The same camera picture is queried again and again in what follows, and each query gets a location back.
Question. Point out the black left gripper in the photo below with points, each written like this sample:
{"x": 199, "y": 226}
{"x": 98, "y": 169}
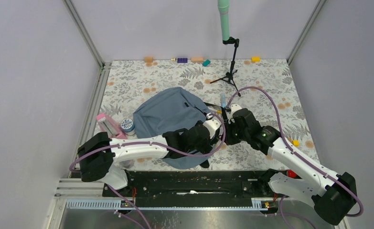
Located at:
{"x": 208, "y": 144}

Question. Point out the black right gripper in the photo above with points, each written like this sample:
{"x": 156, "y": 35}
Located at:
{"x": 229, "y": 139}

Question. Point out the blue grey backpack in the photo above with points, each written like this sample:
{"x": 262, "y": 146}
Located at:
{"x": 170, "y": 110}

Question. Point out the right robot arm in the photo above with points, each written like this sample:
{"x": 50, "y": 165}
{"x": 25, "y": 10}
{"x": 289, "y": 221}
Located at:
{"x": 330, "y": 194}

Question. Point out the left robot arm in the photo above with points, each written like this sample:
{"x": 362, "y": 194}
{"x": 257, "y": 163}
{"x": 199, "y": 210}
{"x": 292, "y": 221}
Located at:
{"x": 98, "y": 155}

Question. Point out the white yellow pen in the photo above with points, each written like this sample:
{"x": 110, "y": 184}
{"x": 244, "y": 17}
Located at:
{"x": 215, "y": 111}

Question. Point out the light blue glue tube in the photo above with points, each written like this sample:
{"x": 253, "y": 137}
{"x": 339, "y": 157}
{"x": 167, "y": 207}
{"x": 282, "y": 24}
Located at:
{"x": 223, "y": 100}

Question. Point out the black mini tripod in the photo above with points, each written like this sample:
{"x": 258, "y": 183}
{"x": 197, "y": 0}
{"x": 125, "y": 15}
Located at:
{"x": 229, "y": 76}

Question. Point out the small yellow cube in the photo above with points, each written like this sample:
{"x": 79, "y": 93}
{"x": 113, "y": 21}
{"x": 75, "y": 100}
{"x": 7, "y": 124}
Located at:
{"x": 296, "y": 143}

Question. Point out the red black small toy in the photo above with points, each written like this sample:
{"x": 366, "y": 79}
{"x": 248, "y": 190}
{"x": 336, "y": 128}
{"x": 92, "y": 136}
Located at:
{"x": 291, "y": 174}

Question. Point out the yellow toy block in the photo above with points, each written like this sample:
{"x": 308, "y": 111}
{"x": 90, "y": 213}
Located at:
{"x": 255, "y": 59}

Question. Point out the blue round cleaning gel jar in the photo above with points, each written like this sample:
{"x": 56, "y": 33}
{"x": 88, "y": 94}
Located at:
{"x": 128, "y": 127}

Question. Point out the teal toy block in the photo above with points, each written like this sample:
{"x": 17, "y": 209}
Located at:
{"x": 206, "y": 63}

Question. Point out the long tan wooden block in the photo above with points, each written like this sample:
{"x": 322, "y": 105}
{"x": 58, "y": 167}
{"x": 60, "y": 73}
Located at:
{"x": 197, "y": 59}

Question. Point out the purple toy brick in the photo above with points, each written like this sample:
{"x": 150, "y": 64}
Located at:
{"x": 182, "y": 60}

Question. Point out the pink transparent pencil case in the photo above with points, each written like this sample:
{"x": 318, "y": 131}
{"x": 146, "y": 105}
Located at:
{"x": 109, "y": 125}

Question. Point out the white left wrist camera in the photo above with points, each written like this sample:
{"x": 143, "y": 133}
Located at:
{"x": 212, "y": 124}

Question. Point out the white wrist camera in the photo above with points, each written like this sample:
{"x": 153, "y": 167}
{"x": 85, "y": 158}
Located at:
{"x": 232, "y": 109}
{"x": 212, "y": 124}

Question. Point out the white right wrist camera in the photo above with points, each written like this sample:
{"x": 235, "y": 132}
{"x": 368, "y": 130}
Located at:
{"x": 232, "y": 109}

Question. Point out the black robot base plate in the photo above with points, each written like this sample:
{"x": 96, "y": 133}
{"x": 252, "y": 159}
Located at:
{"x": 197, "y": 189}

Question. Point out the aluminium frame rail right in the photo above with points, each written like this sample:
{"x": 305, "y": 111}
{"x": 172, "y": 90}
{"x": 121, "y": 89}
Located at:
{"x": 311, "y": 20}

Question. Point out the aluminium frame rail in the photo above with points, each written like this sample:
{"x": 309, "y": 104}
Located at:
{"x": 311, "y": 20}
{"x": 99, "y": 78}

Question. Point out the aluminium frame rail left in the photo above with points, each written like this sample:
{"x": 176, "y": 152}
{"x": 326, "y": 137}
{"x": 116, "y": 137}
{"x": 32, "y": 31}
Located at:
{"x": 99, "y": 78}

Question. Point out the mint green microphone handle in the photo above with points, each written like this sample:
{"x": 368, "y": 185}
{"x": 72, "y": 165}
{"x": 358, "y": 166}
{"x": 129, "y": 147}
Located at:
{"x": 223, "y": 7}

